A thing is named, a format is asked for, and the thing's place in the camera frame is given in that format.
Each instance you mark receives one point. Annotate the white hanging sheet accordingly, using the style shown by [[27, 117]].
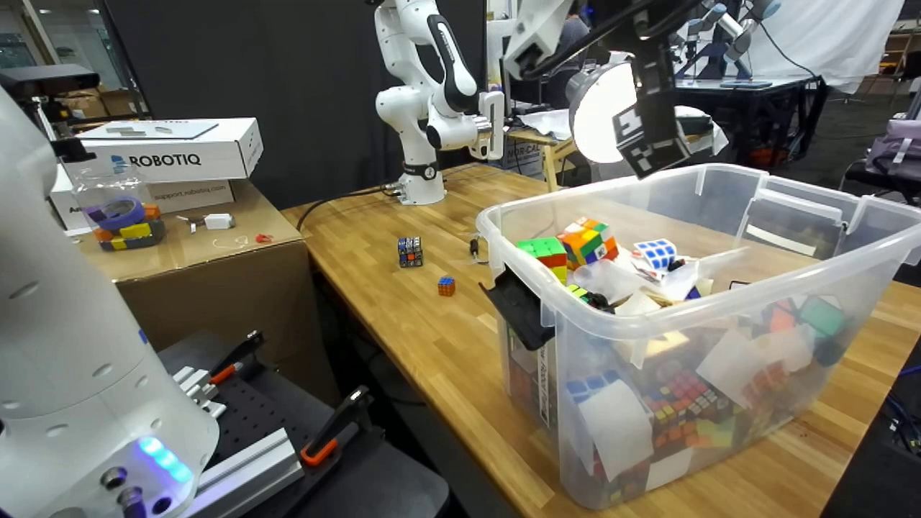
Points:
[[834, 37]]

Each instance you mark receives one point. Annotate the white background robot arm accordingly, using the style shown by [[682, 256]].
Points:
[[434, 104]]

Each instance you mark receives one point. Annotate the small red and blue block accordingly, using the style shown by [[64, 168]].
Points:
[[447, 285]]

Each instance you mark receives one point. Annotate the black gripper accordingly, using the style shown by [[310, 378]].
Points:
[[660, 20]]

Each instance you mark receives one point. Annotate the grey background robot arm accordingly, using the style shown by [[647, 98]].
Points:
[[729, 32]]

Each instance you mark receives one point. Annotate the small white block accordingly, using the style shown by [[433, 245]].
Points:
[[215, 219]]

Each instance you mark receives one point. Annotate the aluminium extrusion rail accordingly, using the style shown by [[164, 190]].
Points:
[[250, 468]]

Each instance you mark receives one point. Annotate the black clamp with orange tip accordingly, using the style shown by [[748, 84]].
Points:
[[333, 427], [234, 354]]

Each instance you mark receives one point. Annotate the small red chip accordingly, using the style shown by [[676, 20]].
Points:
[[261, 236]]

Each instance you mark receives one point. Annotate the black background table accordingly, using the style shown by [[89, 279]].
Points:
[[767, 119]]

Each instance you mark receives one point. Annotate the orange multicolour puzzle cube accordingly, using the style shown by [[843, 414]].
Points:
[[588, 239]]

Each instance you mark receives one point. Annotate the white Robotiq cardboard box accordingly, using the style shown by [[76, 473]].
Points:
[[172, 147]]

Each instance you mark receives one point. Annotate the small dark Rubik's cube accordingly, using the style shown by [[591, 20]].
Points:
[[410, 250]]

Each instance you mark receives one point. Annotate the green and black puzzle cube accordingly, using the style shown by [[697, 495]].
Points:
[[824, 321]]

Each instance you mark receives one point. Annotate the tub of colourful blocks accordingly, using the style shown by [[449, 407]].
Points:
[[126, 225]]

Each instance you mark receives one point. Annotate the blue and white puzzle cube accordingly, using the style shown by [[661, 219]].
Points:
[[656, 253]]

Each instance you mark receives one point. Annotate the brown cardboard box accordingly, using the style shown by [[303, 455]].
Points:
[[218, 276]]

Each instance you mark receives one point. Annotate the round white lamp diffuser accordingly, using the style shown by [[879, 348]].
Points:
[[595, 117]]

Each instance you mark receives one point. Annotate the small dark grey block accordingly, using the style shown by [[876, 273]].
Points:
[[477, 249]]

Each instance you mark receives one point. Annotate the clear plastic storage box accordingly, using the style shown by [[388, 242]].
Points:
[[729, 318]]

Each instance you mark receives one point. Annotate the dark multicolour Rubik's cube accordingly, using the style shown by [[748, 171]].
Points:
[[692, 409]]

